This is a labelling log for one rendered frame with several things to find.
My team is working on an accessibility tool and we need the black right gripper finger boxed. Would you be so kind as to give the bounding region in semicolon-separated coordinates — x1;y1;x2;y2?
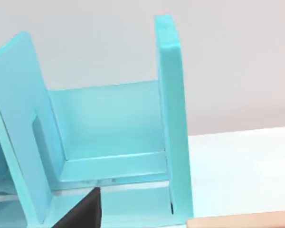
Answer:
52;187;102;228

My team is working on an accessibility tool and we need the salmon-coloured flat object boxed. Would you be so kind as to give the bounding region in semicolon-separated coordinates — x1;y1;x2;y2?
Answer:
186;209;285;228

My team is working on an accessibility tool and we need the light blue rack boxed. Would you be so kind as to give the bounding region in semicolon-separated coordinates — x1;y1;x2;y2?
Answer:
0;14;194;228

